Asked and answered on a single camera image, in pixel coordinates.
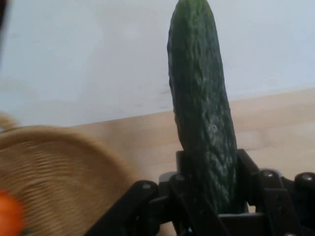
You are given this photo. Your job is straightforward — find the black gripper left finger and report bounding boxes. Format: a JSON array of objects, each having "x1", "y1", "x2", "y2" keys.
[{"x1": 85, "y1": 150, "x2": 222, "y2": 236}]

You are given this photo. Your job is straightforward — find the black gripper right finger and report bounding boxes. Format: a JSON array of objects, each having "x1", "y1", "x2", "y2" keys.
[{"x1": 236, "y1": 148, "x2": 315, "y2": 236}]

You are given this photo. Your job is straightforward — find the dark green cucumber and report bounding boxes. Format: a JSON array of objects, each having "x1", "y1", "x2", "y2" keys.
[{"x1": 166, "y1": 0, "x2": 238, "y2": 215}]

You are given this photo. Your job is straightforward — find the woven wicker basket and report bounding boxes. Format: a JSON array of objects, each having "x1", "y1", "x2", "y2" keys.
[{"x1": 0, "y1": 112, "x2": 135, "y2": 236}]

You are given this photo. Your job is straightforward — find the orange round fruit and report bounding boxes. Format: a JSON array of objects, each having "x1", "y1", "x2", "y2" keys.
[{"x1": 0, "y1": 189, "x2": 25, "y2": 236}]

